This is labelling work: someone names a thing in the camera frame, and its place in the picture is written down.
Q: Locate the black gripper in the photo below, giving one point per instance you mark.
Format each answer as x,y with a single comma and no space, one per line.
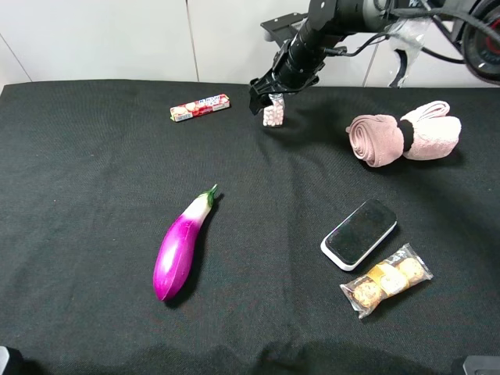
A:
294,68

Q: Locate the jar of pink beads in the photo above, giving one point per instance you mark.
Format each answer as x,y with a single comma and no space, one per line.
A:
273,115

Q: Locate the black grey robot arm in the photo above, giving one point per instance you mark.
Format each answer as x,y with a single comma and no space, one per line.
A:
345,28

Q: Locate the red candy roll pack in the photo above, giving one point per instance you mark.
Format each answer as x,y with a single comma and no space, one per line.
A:
199,108

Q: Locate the pink rolled towel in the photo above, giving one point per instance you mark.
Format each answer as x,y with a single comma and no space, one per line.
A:
425,133

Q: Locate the black hair band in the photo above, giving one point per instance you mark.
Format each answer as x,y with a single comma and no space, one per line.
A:
406,127

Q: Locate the clear plastic wrap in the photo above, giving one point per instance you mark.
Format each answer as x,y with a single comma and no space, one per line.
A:
406,38

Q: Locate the black white phone-like device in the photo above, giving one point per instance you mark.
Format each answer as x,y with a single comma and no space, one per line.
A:
352,240

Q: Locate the purple eggplant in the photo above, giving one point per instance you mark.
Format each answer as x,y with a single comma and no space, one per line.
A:
176,252

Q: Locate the black table cloth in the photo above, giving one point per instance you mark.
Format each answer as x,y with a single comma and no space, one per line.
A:
94,173

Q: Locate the wrapped chocolate balls pack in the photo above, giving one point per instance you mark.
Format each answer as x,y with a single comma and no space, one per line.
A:
395,274

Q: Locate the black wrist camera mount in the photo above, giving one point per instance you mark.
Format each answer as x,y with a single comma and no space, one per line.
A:
283,28

